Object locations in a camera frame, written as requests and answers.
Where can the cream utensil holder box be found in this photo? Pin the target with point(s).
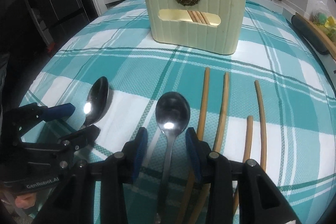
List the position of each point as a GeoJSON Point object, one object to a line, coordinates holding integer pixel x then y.
{"type": "Point", "coordinates": [209, 25]}

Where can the teal white checkered tablecloth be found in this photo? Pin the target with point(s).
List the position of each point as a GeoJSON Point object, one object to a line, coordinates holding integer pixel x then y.
{"type": "Point", "coordinates": [136, 129]}

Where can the wooden chopstick short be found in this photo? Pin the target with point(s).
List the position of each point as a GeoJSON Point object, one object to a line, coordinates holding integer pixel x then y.
{"type": "Point", "coordinates": [246, 156]}

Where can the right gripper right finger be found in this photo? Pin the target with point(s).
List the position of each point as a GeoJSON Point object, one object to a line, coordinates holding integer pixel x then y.
{"type": "Point", "coordinates": [198, 151]}

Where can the steel spoon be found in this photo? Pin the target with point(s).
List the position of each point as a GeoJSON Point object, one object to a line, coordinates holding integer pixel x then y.
{"type": "Point", "coordinates": [96, 101]}
{"type": "Point", "coordinates": [172, 114]}

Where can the dark rolled mat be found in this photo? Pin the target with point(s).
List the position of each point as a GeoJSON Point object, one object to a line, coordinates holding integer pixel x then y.
{"type": "Point", "coordinates": [310, 34]}

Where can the person's left hand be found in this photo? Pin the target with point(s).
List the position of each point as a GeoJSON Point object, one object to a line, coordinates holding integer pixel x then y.
{"type": "Point", "coordinates": [25, 201]}

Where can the bag of colourful sponges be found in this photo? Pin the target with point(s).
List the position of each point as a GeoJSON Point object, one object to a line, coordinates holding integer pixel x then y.
{"type": "Point", "coordinates": [324, 20]}

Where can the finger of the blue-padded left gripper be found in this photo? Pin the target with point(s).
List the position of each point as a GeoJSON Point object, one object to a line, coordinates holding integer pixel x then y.
{"type": "Point", "coordinates": [81, 138]}
{"type": "Point", "coordinates": [57, 112]}

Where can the wooden cutting board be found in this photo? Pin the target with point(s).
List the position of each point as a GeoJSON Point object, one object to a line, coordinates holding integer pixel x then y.
{"type": "Point", "coordinates": [330, 46]}

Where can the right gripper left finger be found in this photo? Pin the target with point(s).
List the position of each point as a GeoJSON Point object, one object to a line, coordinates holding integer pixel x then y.
{"type": "Point", "coordinates": [134, 151]}

